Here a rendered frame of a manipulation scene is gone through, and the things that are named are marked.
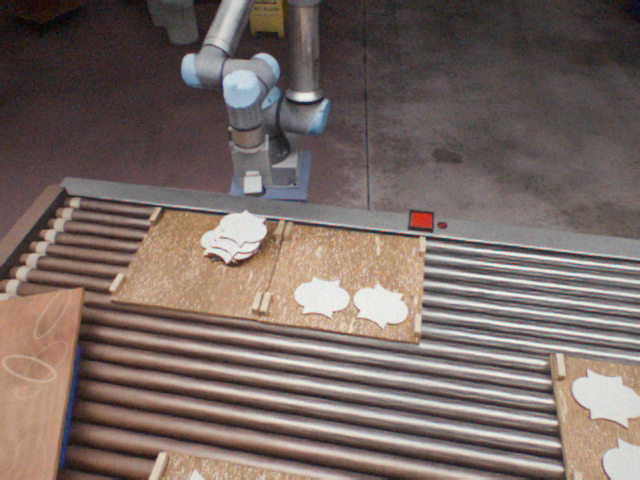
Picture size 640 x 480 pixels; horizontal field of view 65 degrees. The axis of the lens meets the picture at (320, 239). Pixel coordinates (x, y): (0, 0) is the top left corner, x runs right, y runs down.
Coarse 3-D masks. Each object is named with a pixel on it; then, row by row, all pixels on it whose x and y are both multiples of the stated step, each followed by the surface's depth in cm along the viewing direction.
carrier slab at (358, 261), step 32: (288, 256) 143; (320, 256) 143; (352, 256) 143; (384, 256) 142; (416, 256) 142; (288, 288) 135; (352, 288) 135; (384, 288) 135; (416, 288) 134; (288, 320) 128; (320, 320) 128; (352, 320) 128
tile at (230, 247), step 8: (216, 232) 143; (216, 240) 141; (224, 240) 141; (216, 248) 140; (224, 248) 139; (232, 248) 139; (240, 248) 139; (248, 248) 138; (256, 248) 139; (232, 256) 137
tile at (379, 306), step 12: (360, 300) 131; (372, 300) 131; (384, 300) 131; (396, 300) 131; (360, 312) 128; (372, 312) 128; (384, 312) 128; (396, 312) 128; (384, 324) 126; (396, 324) 126
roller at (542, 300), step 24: (48, 240) 153; (72, 240) 152; (96, 240) 151; (120, 240) 151; (432, 288) 137; (456, 288) 137; (480, 288) 136; (504, 288) 136; (600, 312) 132; (624, 312) 131
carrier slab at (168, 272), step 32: (160, 224) 153; (192, 224) 153; (160, 256) 144; (192, 256) 144; (256, 256) 143; (128, 288) 136; (160, 288) 136; (192, 288) 136; (224, 288) 136; (256, 288) 136; (256, 320) 129
